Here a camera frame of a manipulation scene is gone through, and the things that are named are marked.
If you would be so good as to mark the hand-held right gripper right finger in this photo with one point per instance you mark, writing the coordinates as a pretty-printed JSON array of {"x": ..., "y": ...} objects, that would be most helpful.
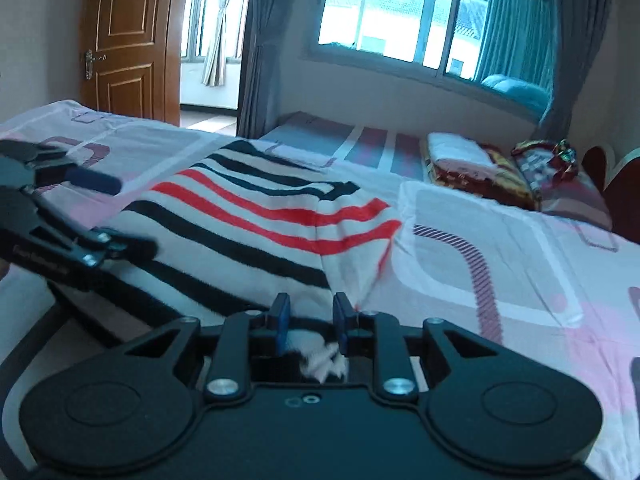
[{"x": 342, "y": 320}]

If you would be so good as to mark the brown wooden door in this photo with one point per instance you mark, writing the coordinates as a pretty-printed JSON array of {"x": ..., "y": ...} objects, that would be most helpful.
[{"x": 130, "y": 35}]

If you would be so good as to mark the teal curtain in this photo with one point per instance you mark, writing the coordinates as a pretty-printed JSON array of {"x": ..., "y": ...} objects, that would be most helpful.
[{"x": 515, "y": 35}]

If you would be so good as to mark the red yellow folded blanket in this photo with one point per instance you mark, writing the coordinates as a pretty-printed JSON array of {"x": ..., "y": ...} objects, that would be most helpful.
[{"x": 480, "y": 180}]

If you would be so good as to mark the folded white towel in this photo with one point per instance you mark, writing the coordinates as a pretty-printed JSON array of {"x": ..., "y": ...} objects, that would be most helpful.
[{"x": 460, "y": 150}]

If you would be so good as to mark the balcony window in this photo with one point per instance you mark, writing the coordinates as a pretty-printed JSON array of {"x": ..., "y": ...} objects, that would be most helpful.
[{"x": 194, "y": 15}]

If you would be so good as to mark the red wooden headboard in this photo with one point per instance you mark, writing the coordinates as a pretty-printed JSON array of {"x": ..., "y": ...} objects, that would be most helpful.
[{"x": 625, "y": 200}]

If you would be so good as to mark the grey red striped mattress cover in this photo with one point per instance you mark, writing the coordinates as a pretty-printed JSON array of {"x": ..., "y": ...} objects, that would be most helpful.
[{"x": 310, "y": 140}]

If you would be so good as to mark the large bedroom window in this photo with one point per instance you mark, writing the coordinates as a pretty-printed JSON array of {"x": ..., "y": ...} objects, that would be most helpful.
[{"x": 390, "y": 10}]

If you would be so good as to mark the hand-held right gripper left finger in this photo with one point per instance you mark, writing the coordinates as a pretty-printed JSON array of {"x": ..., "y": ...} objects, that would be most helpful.
[{"x": 281, "y": 320}]

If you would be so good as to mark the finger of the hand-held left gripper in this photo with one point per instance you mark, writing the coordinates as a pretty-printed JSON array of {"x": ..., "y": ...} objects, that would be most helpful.
[
  {"x": 135, "y": 250},
  {"x": 95, "y": 180}
]

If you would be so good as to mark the white sheer curtain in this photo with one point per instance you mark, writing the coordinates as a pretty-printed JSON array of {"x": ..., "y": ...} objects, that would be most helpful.
[{"x": 217, "y": 35}]

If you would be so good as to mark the red patterned pillow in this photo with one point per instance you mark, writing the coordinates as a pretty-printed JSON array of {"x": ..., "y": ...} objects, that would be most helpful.
[{"x": 565, "y": 190}]

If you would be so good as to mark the grey curtain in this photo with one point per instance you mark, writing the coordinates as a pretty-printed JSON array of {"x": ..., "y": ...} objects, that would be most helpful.
[
  {"x": 580, "y": 35},
  {"x": 265, "y": 60}
]

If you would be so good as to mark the red black striped white shirt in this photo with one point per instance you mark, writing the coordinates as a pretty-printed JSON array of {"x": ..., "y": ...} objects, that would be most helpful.
[{"x": 250, "y": 240}]

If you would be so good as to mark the teal cushion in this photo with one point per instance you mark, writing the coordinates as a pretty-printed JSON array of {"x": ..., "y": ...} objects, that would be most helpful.
[{"x": 515, "y": 92}]

